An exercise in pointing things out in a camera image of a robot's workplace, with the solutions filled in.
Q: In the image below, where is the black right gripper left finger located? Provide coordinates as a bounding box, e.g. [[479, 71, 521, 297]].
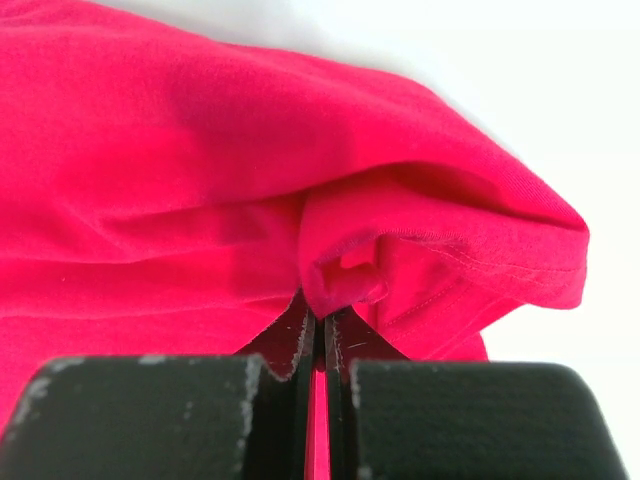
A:
[[1, 305, 315, 479]]

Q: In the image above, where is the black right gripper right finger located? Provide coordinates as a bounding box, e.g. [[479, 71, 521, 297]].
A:
[[324, 309, 627, 480]]

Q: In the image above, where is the crimson red t shirt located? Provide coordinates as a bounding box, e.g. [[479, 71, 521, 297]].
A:
[[1, 1, 589, 479]]

